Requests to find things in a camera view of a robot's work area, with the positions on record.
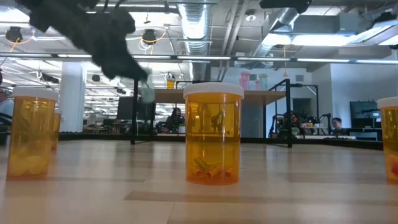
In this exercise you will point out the white square pillar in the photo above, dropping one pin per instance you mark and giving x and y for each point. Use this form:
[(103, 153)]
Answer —
[(72, 99)]

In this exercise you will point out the black wall monitor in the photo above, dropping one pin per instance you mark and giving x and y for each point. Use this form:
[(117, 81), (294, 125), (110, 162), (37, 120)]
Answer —
[(365, 113)]

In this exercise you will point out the small orange pill bottle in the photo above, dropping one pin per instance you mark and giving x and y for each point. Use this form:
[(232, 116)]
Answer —
[(170, 84)]

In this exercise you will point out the long LED light bar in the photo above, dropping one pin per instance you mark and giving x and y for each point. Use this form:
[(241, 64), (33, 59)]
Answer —
[(199, 58)]

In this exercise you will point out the wooden shelf black legs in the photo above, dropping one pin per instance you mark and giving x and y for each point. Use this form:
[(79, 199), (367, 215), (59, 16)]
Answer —
[(168, 96)]

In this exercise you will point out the black round ceiling device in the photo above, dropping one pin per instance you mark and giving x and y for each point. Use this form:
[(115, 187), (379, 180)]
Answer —
[(14, 33), (150, 35)]

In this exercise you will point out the dark office desk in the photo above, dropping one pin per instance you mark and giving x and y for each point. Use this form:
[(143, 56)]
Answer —
[(363, 133)]

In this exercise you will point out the white round ceiling sensor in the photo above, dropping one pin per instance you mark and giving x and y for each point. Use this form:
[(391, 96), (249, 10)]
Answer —
[(250, 17)]

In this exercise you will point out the background black robot arm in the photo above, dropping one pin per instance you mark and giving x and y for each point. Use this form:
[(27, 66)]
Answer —
[(278, 124), (325, 119)]

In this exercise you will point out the orange bottle with red pills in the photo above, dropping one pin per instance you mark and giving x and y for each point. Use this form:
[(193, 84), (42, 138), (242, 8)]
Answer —
[(390, 140)]

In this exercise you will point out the wide orange pill bottle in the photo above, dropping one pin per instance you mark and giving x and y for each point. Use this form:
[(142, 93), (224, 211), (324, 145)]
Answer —
[(56, 130)]

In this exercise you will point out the pink pill bottle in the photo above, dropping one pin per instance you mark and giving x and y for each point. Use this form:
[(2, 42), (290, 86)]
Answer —
[(257, 85), (244, 81)]

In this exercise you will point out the silver ribbed air duct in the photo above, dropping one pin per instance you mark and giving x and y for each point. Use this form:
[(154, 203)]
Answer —
[(194, 28)]

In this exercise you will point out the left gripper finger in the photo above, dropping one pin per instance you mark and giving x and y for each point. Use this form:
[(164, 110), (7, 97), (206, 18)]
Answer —
[(127, 70)]

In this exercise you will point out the wide orange bottle with rolls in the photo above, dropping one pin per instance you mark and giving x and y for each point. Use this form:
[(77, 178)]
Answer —
[(213, 140)]

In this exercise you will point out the black background monitor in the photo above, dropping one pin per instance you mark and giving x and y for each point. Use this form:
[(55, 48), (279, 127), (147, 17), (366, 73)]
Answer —
[(126, 105)]

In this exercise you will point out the black metal rail frame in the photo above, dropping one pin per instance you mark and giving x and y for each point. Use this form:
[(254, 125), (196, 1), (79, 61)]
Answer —
[(342, 143), (93, 137)]

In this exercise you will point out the orange bottle with yellow pills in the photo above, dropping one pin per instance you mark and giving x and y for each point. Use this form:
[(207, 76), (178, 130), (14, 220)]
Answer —
[(31, 133)]

